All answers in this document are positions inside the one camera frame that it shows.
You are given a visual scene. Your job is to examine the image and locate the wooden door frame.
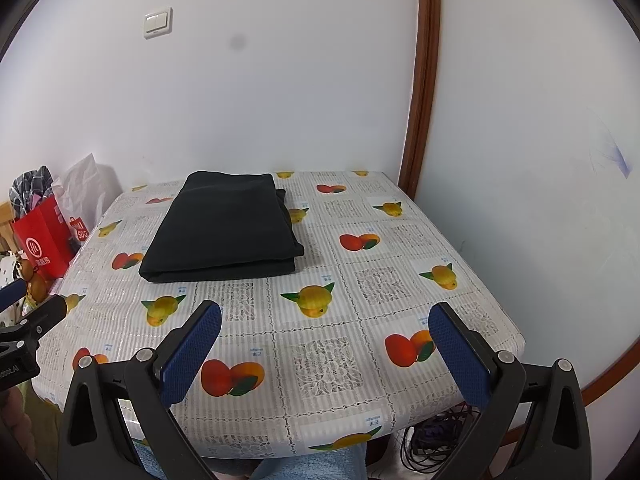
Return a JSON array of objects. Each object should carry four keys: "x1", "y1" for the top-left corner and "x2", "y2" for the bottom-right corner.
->
[{"x1": 397, "y1": 0, "x2": 442, "y2": 196}]

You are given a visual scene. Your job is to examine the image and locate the wooden baseboard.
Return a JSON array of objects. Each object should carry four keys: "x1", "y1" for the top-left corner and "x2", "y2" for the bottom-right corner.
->
[{"x1": 582, "y1": 355, "x2": 640, "y2": 408}]

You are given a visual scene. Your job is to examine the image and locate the white plastic bag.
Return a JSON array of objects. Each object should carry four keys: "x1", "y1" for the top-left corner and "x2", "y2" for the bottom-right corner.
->
[{"x1": 50, "y1": 152, "x2": 123, "y2": 251}]

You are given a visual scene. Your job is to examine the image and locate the fruit print tablecloth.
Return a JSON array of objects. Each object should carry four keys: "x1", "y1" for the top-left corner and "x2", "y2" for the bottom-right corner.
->
[{"x1": 31, "y1": 170, "x2": 527, "y2": 461}]

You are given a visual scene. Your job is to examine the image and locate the white light switch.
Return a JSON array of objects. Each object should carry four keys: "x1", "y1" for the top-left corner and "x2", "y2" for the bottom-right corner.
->
[{"x1": 142, "y1": 7, "x2": 174, "y2": 40}]

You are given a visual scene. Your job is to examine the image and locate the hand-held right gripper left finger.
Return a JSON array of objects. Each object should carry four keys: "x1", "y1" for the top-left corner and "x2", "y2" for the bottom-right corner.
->
[{"x1": 57, "y1": 300, "x2": 223, "y2": 480}]

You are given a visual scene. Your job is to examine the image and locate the tangle of black cables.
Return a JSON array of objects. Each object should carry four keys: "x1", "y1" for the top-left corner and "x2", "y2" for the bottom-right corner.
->
[{"x1": 400, "y1": 405, "x2": 481, "y2": 473}]

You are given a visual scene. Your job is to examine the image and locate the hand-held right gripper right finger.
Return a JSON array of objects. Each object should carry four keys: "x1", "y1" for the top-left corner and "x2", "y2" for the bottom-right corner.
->
[{"x1": 427, "y1": 301, "x2": 593, "y2": 480}]

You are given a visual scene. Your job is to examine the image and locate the white floral blanket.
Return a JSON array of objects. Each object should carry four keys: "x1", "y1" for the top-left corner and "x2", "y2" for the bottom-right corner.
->
[{"x1": 0, "y1": 252, "x2": 31, "y2": 331}]

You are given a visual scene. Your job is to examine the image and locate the person's blue jeans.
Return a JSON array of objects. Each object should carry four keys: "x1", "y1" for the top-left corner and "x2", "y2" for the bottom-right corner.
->
[{"x1": 135, "y1": 442, "x2": 368, "y2": 480}]

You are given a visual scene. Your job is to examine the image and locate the person's left hand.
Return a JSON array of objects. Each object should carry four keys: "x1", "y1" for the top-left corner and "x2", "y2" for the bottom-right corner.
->
[{"x1": 0, "y1": 389, "x2": 33, "y2": 461}]

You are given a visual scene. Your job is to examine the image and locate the gourd pendant with beads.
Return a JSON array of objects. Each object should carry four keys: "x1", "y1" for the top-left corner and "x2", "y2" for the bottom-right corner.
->
[{"x1": 17, "y1": 255, "x2": 53, "y2": 301}]

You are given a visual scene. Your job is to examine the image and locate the black sweatshirt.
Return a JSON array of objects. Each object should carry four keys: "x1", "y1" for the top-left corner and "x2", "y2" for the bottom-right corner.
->
[{"x1": 138, "y1": 171, "x2": 306, "y2": 284}]

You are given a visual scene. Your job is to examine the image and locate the red paper bag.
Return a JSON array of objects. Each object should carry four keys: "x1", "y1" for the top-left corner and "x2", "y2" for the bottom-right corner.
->
[{"x1": 11, "y1": 195, "x2": 81, "y2": 278}]

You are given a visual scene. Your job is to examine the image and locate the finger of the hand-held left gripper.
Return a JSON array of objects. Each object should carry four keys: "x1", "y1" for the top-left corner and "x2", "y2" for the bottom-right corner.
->
[
  {"x1": 15, "y1": 296, "x2": 68, "y2": 342},
  {"x1": 0, "y1": 279, "x2": 27, "y2": 313}
]

